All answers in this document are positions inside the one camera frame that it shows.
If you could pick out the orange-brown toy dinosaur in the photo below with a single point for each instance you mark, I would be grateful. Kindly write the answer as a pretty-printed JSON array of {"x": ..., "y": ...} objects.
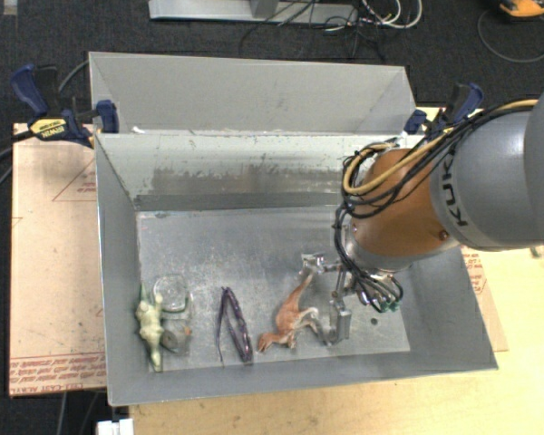
[{"x": 288, "y": 317}]

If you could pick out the grey metal bin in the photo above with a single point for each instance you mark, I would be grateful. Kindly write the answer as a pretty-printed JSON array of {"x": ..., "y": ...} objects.
[{"x": 254, "y": 252}]

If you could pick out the grey round toy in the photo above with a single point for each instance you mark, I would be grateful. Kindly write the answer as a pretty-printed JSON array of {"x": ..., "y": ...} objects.
[{"x": 176, "y": 339}]

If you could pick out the pale green toy dinosaur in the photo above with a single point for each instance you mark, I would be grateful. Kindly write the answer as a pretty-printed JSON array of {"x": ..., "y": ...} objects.
[{"x": 148, "y": 326}]

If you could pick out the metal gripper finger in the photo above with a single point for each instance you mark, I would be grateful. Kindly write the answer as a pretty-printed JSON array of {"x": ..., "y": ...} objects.
[
  {"x": 340, "y": 324},
  {"x": 314, "y": 263}
]

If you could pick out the clear glass cup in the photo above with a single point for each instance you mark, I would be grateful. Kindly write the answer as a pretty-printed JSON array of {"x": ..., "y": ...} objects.
[{"x": 172, "y": 295}]

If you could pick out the brown cardboard board red print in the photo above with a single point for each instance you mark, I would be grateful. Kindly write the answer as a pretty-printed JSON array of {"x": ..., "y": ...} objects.
[{"x": 54, "y": 265}]

